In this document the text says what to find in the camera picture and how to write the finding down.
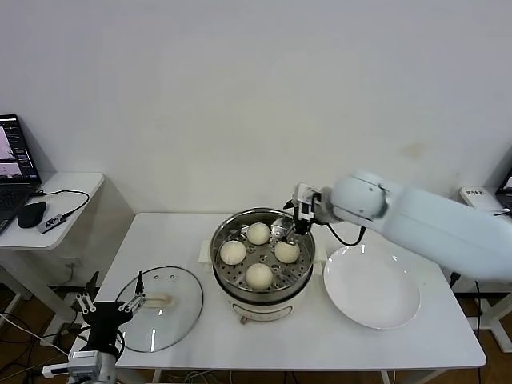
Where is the white steamed baozi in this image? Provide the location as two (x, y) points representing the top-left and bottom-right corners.
(219, 240), (247, 266)
(246, 222), (272, 246)
(274, 238), (302, 264)
(245, 262), (274, 291)

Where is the white cable bundle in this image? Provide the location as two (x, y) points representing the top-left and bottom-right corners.
(167, 370), (225, 384)

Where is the black computer mouse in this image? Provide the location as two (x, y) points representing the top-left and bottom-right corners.
(18, 202), (48, 230)

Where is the white side table with laptop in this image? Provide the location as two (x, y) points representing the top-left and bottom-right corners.
(0, 172), (107, 337)

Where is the white side table with adapter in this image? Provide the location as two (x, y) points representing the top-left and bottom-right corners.
(458, 186), (512, 353)

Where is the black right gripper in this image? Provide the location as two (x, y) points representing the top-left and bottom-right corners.
(282, 183), (329, 242)

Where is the black laptop with lit screen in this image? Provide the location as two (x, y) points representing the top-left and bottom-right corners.
(0, 114), (44, 236)

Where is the dark laptop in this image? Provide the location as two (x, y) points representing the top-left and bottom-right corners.
(494, 162), (512, 211)

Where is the cream electric cooker base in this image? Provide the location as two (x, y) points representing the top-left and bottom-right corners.
(199, 255), (324, 326)

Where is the white floor cable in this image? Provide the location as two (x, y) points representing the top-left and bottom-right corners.
(0, 312), (69, 355)

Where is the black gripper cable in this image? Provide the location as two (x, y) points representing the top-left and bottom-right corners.
(326, 222), (366, 247)

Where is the black drive cable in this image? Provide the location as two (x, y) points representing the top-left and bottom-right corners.
(32, 190), (91, 221)

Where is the stainless steel steamer basket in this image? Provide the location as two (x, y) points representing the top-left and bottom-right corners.
(198, 206), (327, 299)

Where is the glass lid with cream handle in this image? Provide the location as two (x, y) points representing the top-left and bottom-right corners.
(110, 266), (205, 354)

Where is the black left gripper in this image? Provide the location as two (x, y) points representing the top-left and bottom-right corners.
(73, 271), (148, 352)

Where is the black portable drive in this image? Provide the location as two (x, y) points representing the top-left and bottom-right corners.
(38, 214), (67, 236)

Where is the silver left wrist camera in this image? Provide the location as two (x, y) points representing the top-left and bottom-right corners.
(66, 350), (103, 376)

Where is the white round plate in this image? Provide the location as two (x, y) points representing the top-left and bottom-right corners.
(322, 244), (422, 330)

